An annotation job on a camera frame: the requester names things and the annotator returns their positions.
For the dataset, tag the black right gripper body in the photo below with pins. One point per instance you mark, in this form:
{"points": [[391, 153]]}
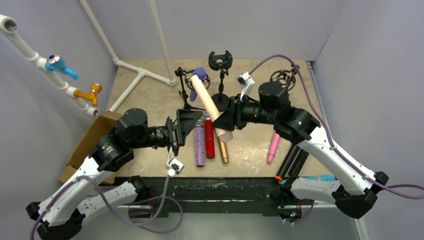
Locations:
{"points": [[236, 112]]}

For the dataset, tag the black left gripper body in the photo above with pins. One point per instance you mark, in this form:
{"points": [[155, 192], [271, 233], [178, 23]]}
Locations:
{"points": [[173, 130]]}

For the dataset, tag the cream peach plastic microphone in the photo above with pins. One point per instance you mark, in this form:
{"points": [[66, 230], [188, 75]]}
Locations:
{"points": [[212, 110]]}

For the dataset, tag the purple glitter microphone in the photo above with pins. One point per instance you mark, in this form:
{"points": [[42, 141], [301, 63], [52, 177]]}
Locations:
{"points": [[199, 144]]}

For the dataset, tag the red glitter microphone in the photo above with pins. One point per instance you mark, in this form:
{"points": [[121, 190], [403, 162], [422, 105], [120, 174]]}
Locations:
{"points": [[209, 138]]}

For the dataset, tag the gold metallic microphone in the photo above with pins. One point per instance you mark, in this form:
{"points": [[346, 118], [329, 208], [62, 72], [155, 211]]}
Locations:
{"points": [[223, 151]]}

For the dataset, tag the tripod shock mount stand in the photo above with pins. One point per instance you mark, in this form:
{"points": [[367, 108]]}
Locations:
{"points": [[286, 78], [187, 89]]}

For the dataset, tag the round base shock mount stand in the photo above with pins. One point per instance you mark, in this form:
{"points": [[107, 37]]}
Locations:
{"points": [[221, 63]]}

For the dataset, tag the pink glitter microphone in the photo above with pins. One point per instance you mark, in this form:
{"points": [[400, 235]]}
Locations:
{"points": [[273, 147]]}

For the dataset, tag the violet plastic microphone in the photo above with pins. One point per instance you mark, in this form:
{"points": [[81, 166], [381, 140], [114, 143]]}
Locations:
{"points": [[199, 75]]}

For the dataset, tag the plain black microphone orange end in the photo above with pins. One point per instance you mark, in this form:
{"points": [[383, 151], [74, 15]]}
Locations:
{"points": [[288, 160]]}

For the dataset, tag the brown cardboard box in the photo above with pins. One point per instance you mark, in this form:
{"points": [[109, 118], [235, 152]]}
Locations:
{"points": [[100, 127]]}

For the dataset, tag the black glitter microphone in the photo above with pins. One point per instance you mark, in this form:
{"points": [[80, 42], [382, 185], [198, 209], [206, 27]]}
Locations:
{"points": [[298, 163]]}

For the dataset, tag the blue glitter microphone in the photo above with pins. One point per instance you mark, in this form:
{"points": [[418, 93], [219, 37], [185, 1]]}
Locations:
{"points": [[326, 178]]}

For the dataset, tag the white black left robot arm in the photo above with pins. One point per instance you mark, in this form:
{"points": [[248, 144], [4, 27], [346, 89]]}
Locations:
{"points": [[62, 215]]}

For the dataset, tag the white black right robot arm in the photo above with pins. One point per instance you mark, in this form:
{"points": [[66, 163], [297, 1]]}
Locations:
{"points": [[355, 188]]}

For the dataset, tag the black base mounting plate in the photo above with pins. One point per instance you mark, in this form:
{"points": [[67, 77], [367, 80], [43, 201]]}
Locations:
{"points": [[231, 195]]}

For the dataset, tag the orange water tap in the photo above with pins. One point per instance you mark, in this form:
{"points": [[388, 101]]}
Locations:
{"points": [[91, 95]]}

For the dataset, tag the blue water tap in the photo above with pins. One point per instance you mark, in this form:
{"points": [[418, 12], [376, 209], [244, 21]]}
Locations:
{"points": [[55, 63]]}

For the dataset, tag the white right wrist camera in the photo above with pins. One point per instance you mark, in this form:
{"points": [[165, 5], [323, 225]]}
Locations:
{"points": [[246, 84]]}

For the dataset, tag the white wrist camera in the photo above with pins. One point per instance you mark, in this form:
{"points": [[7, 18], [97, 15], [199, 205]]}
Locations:
{"points": [[173, 165], [246, 84]]}

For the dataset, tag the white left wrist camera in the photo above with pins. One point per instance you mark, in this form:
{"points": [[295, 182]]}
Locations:
{"points": [[173, 165]]}

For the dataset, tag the white PVC pipe frame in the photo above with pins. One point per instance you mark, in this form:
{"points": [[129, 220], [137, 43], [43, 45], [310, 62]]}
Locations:
{"points": [[9, 28]]}

